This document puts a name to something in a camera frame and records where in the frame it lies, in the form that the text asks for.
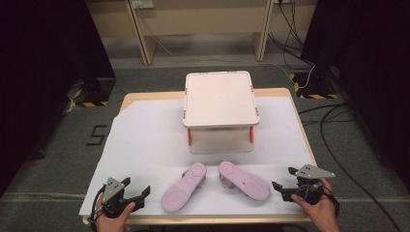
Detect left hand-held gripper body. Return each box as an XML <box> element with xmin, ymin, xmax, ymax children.
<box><xmin>102</xmin><ymin>177</ymin><xmax>145</xmax><ymax>219</ymax></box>

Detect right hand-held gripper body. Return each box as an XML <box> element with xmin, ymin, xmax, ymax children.
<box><xmin>291</xmin><ymin>163</ymin><xmax>337</xmax><ymax>206</ymax></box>

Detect pink shoe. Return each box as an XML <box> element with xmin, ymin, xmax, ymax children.
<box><xmin>161</xmin><ymin>161</ymin><xmax>208</xmax><ymax>214</ymax></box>
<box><xmin>218</xmin><ymin>160</ymin><xmax>272</xmax><ymax>202</ymax></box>

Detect white plastic shoe box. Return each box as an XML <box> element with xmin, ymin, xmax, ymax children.
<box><xmin>182</xmin><ymin>70</ymin><xmax>261</xmax><ymax>156</ymax></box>

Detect person's left hand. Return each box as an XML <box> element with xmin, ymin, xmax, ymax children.
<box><xmin>95</xmin><ymin>192</ymin><xmax>136</xmax><ymax>232</ymax></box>

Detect person's right hand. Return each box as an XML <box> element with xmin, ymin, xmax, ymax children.
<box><xmin>290</xmin><ymin>177</ymin><xmax>341</xmax><ymax>232</ymax></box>

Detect white table cloth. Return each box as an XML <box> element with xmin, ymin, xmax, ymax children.
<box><xmin>78</xmin><ymin>96</ymin><xmax>319</xmax><ymax>218</ymax></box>

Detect wooden table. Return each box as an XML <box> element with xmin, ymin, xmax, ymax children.
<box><xmin>81</xmin><ymin>87</ymin><xmax>319</xmax><ymax>226</ymax></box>

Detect yellow-black striped stand base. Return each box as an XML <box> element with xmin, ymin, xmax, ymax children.
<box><xmin>288</xmin><ymin>72</ymin><xmax>339</xmax><ymax>101</ymax></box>
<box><xmin>65</xmin><ymin>76</ymin><xmax>117</xmax><ymax>109</ymax></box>

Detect black curtain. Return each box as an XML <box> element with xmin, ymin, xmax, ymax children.
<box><xmin>0</xmin><ymin>0</ymin><xmax>117</xmax><ymax>198</ymax></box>
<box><xmin>301</xmin><ymin>0</ymin><xmax>410</xmax><ymax>182</ymax></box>

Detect beige wooden desk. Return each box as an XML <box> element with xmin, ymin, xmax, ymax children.
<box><xmin>84</xmin><ymin>0</ymin><xmax>319</xmax><ymax>67</ymax></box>

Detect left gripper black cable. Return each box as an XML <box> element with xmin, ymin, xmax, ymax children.
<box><xmin>88</xmin><ymin>185</ymin><xmax>107</xmax><ymax>232</ymax></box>

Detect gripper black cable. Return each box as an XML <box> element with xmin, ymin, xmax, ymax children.
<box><xmin>88</xmin><ymin>185</ymin><xmax>107</xmax><ymax>232</ymax></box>
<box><xmin>316</xmin><ymin>185</ymin><xmax>341</xmax><ymax>218</ymax></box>

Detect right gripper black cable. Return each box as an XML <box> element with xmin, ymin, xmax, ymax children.
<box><xmin>316</xmin><ymin>185</ymin><xmax>341</xmax><ymax>218</ymax></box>

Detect black floor cables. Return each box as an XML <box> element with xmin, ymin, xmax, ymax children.
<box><xmin>297</xmin><ymin>101</ymin><xmax>402</xmax><ymax>232</ymax></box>

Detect bundle of black cables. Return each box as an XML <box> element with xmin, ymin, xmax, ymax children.
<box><xmin>267</xmin><ymin>0</ymin><xmax>315</xmax><ymax>68</ymax></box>

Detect white wall socket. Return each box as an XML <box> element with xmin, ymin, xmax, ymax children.
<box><xmin>131</xmin><ymin>0</ymin><xmax>156</xmax><ymax>10</ymax></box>

